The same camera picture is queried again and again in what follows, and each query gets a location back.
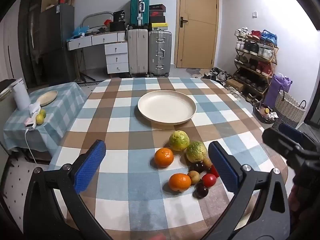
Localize blue checked side table cloth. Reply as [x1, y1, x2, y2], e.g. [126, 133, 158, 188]
[3, 82, 88, 155]

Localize checked tablecloth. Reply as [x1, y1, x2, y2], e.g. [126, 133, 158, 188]
[49, 77, 288, 240]

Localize blue plastic bags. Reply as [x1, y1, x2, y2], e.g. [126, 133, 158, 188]
[72, 25, 90, 39]

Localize silver suitcase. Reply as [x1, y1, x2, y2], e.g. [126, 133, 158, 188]
[148, 31, 172, 78]

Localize rows of assorted shoes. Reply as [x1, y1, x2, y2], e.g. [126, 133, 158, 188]
[234, 27, 278, 100]

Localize black tripod stand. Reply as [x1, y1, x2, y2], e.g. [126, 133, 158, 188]
[75, 50, 97, 83]

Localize wooden shoe rack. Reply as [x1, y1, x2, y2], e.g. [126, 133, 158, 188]
[234, 27, 279, 103]

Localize wooden door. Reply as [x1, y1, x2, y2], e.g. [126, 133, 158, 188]
[176, 0, 220, 69]

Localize small beige plate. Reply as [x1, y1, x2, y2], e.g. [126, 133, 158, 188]
[39, 90, 58, 107]

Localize yellow shoe box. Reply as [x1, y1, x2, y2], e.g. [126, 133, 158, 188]
[151, 22, 169, 32]

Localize white dotted seat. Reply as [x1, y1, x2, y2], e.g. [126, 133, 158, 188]
[4, 159, 52, 228]

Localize small white device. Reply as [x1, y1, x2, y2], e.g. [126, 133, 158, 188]
[29, 102, 42, 117]

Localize green yellow citrus fruit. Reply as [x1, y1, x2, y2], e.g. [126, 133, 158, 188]
[169, 130, 190, 152]
[186, 141, 208, 163]

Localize dark round object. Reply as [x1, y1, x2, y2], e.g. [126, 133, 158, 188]
[0, 79, 17, 100]

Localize red tomato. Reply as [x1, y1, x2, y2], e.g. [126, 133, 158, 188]
[201, 173, 217, 188]
[206, 164, 220, 178]

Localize large cream plate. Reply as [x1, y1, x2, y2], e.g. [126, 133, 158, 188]
[137, 90, 197, 125]

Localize white drawer unit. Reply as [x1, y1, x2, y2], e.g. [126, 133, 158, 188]
[104, 42, 129, 74]

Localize purple bag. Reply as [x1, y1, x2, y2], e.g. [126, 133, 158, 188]
[264, 72, 292, 109]

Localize white desk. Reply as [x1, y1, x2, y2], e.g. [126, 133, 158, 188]
[66, 30, 128, 82]

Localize white grey sneakers pair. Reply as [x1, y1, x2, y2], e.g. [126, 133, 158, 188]
[226, 86, 243, 102]

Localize grey arched tube frame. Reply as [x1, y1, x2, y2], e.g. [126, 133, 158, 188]
[82, 11, 114, 30]

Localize small cardboard box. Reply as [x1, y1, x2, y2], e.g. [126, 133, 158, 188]
[225, 79, 244, 93]

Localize black basket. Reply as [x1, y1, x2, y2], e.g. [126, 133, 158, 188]
[252, 101, 279, 124]

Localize white kettle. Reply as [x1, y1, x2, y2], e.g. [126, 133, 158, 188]
[12, 78, 31, 110]

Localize pink power bank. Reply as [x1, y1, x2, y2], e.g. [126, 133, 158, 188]
[24, 119, 37, 132]

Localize white charging cable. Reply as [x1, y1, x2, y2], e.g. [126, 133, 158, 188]
[24, 129, 38, 164]

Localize grey fridge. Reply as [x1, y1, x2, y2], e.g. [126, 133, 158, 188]
[39, 4, 75, 85]

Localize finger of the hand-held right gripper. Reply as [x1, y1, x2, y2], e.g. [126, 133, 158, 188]
[262, 127, 303, 161]
[278, 122, 320, 146]

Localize teal suitcase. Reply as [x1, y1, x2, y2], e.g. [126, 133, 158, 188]
[130, 0, 150, 27]

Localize dark plum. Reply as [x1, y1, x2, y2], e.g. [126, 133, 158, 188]
[195, 184, 209, 198]
[189, 162, 205, 173]

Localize beige suitcase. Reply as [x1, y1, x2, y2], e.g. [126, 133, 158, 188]
[127, 29, 149, 77]

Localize grey floor mat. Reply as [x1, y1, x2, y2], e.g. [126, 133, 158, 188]
[186, 67, 204, 79]

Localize person's right hand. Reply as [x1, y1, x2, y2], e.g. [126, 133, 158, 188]
[287, 184, 304, 213]

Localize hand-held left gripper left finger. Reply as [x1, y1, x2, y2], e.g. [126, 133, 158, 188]
[23, 139, 113, 240]

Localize dark tall cabinet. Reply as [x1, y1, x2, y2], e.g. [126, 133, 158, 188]
[18, 0, 44, 88]

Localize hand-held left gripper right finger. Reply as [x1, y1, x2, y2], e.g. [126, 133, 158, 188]
[200, 141, 292, 240]

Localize woven basket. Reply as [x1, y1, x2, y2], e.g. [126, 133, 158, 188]
[271, 86, 307, 130]

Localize pile of loose sneakers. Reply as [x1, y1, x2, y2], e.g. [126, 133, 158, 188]
[200, 66, 234, 82]

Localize orange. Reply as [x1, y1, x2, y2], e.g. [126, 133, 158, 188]
[154, 147, 174, 168]
[169, 173, 192, 193]

